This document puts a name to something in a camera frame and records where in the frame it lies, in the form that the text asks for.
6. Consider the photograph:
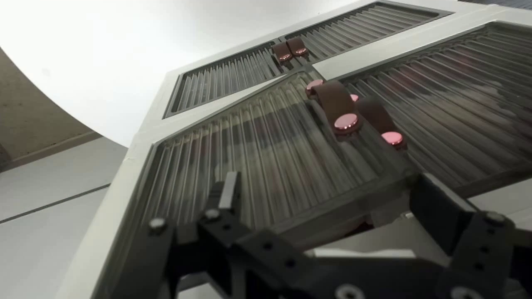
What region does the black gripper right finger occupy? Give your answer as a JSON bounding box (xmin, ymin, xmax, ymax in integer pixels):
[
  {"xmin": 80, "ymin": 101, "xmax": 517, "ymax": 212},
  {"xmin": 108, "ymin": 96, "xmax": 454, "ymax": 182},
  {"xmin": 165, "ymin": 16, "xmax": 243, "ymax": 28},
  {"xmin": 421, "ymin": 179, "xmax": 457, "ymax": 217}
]
[{"xmin": 409, "ymin": 174, "xmax": 516, "ymax": 265}]

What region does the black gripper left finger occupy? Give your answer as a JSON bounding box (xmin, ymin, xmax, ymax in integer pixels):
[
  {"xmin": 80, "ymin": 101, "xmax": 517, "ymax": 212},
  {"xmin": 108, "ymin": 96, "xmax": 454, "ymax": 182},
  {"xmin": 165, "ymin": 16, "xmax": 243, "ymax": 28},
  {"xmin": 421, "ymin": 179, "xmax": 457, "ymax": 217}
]
[{"xmin": 206, "ymin": 171, "xmax": 241, "ymax": 212}]

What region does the white three-tier cabinet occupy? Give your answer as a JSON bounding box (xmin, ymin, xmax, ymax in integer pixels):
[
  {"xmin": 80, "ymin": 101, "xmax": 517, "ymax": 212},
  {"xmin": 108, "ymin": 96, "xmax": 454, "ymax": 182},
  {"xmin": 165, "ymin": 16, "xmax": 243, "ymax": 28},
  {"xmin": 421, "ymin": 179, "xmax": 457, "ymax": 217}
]
[{"xmin": 55, "ymin": 0, "xmax": 532, "ymax": 299}]

